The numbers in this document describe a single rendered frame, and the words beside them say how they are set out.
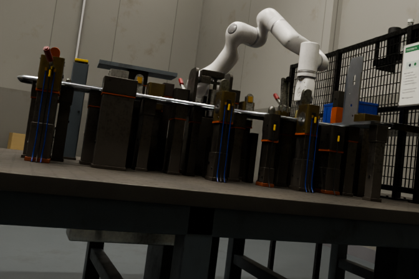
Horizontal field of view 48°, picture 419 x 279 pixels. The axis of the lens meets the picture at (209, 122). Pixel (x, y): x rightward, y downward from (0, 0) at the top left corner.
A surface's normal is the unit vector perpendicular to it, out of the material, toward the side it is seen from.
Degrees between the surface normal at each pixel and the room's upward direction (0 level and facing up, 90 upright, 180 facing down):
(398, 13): 90
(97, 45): 90
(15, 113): 90
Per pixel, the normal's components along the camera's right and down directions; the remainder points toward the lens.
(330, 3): -0.92, -0.14
